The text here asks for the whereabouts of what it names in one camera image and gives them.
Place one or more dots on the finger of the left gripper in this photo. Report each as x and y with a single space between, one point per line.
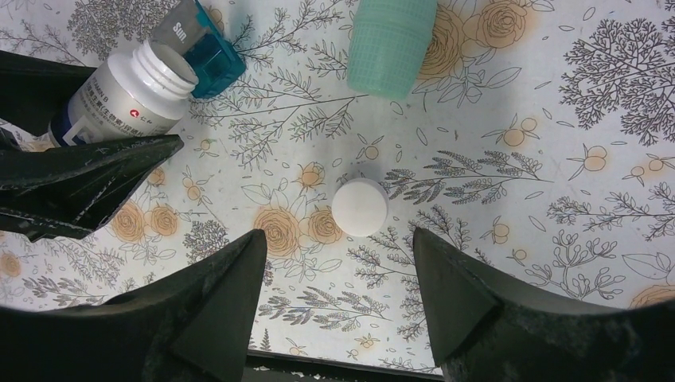
73 191
33 90

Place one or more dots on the teal pill organizer box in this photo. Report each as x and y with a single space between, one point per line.
191 32

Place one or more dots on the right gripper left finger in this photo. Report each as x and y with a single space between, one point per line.
193 325

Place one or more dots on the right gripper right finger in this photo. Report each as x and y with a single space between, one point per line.
486 325

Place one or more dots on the white pill bottle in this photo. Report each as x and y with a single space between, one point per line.
138 93

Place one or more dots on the white bottle cap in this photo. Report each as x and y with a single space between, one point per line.
360 207

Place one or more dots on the floral table mat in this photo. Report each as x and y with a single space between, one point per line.
538 138

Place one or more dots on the mint green tube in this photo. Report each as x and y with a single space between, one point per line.
388 44

